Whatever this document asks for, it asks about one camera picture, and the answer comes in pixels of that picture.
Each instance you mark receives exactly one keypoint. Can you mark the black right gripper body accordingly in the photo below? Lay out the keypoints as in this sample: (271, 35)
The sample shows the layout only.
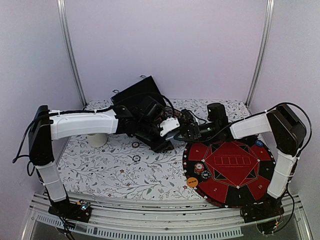
(196, 133)

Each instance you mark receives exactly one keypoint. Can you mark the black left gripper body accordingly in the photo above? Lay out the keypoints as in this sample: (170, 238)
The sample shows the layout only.
(145, 131)

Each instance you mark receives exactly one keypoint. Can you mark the red 5 poker chip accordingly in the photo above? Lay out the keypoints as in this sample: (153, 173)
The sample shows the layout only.
(198, 168)

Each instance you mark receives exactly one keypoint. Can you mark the black 100 poker chips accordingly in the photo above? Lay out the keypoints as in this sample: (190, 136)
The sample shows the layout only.
(205, 174)

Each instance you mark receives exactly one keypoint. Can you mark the orange big blind button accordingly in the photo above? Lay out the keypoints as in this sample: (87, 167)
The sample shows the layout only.
(192, 182)

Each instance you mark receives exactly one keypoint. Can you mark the blue small blind button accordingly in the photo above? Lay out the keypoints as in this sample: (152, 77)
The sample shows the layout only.
(259, 143)

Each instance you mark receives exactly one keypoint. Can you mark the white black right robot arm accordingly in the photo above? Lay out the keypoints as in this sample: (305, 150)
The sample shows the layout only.
(282, 131)

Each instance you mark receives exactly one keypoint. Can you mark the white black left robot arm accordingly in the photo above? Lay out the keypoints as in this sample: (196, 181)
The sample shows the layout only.
(45, 140)

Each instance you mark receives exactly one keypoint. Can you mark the red white loose chip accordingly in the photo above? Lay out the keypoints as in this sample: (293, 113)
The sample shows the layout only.
(135, 144)

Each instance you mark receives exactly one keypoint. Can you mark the open black poker chip case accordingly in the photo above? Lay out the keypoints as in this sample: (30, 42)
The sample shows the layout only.
(144, 103)

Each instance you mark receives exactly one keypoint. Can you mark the blue white loose chip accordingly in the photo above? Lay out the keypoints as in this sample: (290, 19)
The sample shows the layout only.
(136, 158)

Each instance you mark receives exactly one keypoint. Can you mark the floral white table mat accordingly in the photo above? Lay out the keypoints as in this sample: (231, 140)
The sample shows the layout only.
(109, 171)

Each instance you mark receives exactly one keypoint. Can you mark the round red black poker mat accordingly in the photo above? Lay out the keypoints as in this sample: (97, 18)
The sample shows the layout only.
(240, 171)

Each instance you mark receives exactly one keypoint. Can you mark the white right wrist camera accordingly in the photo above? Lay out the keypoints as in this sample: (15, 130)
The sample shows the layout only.
(190, 118)

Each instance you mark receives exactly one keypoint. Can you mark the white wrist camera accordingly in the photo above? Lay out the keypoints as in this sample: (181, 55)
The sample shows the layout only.
(168, 125)
(190, 118)

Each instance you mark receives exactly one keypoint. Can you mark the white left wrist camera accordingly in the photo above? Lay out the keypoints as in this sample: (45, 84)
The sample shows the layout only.
(168, 125)

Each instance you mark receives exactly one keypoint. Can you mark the right aluminium frame post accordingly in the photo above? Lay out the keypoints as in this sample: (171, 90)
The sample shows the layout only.
(267, 24)

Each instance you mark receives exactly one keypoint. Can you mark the aluminium frame post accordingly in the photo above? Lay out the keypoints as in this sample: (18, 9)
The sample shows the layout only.
(61, 7)
(267, 24)

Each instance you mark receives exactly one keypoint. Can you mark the left aluminium frame post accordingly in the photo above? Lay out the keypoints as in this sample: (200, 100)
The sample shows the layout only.
(61, 7)

